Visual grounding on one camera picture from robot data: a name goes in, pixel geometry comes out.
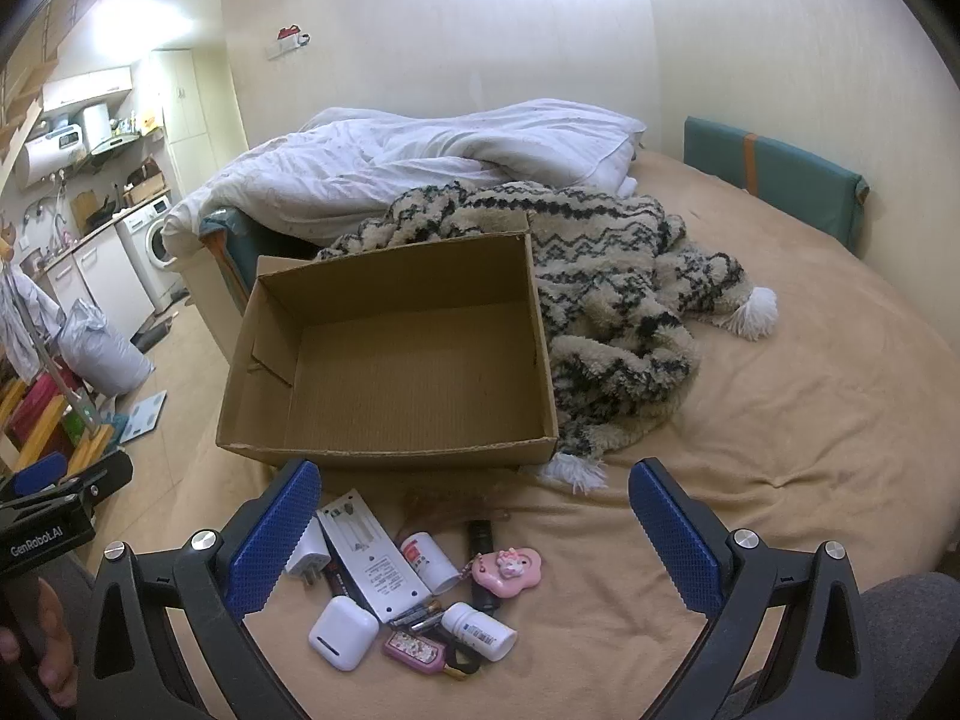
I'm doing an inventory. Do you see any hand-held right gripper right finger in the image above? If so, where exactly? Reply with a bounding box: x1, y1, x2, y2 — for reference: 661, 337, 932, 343
628, 456, 878, 720

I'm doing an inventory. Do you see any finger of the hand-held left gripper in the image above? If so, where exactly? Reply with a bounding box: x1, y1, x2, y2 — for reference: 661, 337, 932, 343
45, 448, 134, 512
0, 451, 70, 497

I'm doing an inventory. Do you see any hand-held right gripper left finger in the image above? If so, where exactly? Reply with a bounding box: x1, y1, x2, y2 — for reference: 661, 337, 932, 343
75, 457, 323, 720

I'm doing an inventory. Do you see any white charger plug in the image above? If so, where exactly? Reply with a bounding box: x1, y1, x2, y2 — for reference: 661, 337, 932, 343
285, 517, 331, 590

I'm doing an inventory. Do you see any black rectangular device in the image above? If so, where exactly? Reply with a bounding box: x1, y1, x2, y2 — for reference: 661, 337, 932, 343
322, 547, 383, 612

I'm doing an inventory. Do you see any white battery charger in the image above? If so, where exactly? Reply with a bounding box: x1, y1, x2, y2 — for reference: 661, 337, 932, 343
315, 491, 436, 623

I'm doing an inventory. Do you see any white earbuds case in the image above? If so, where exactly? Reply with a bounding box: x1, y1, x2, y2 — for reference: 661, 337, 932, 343
307, 596, 380, 672

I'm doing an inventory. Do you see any pink cat keychain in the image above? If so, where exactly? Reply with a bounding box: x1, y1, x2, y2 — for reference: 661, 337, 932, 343
472, 546, 543, 599

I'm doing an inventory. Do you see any pink rhinestone key fob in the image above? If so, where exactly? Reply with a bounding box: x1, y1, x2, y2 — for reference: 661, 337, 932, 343
382, 628, 481, 682

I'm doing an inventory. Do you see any white pill bottle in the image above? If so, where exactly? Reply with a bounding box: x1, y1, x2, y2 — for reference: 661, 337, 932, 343
441, 602, 518, 662

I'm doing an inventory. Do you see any person's left hand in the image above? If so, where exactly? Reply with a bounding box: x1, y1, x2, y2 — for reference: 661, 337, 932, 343
0, 577, 77, 707

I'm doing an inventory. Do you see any wooden rack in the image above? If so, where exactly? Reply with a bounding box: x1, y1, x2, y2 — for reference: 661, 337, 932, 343
0, 360, 121, 481

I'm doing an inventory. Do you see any bathroom scale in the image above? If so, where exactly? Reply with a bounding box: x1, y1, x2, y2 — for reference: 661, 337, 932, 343
120, 388, 170, 445

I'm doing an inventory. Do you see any grey trash bag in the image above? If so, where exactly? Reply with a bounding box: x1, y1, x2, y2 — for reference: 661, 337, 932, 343
58, 298, 155, 398

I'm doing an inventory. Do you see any hanging white cloth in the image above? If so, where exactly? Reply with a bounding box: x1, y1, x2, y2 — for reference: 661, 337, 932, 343
0, 262, 65, 383

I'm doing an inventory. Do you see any beige bed sheet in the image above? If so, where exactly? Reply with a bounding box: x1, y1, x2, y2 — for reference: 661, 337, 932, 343
161, 150, 960, 720

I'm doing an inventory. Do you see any white bottle with red label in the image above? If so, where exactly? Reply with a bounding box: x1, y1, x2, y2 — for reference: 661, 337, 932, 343
397, 531, 462, 593

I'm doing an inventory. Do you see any white kitchen base cabinet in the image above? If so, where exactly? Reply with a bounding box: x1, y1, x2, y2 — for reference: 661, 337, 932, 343
45, 225, 158, 338

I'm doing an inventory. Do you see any black flashlight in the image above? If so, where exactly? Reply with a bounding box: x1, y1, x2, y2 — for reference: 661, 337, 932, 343
469, 519, 502, 612

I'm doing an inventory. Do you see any white washing machine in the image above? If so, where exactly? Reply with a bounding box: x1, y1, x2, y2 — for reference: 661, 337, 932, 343
116, 195, 185, 312

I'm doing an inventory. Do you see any person's grey trouser leg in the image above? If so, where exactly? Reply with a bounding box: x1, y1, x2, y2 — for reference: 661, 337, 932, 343
855, 571, 960, 720

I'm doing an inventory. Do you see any teal padded cushion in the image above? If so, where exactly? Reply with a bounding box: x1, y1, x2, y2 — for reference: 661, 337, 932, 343
682, 116, 869, 256
199, 208, 316, 301

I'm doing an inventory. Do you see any patterned fleece blanket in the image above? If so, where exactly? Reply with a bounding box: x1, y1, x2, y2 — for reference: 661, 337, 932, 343
311, 181, 779, 496

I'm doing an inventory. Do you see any small cardboard box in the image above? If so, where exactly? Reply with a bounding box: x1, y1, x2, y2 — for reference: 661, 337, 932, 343
124, 157, 167, 207

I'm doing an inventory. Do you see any white water heater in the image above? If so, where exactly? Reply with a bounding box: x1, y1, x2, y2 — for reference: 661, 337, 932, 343
15, 127, 87, 188

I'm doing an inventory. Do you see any white duvet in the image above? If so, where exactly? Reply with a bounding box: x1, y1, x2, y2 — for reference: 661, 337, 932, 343
161, 99, 647, 256

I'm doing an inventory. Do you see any white tall cabinet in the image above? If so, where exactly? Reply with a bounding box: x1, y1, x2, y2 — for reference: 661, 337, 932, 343
150, 49, 248, 173

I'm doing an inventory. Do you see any white wall cabinet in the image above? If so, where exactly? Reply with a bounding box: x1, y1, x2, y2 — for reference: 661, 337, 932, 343
41, 66, 136, 115

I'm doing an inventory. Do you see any white wall shelf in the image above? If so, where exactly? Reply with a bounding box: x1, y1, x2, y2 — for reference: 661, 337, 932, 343
266, 25, 312, 61

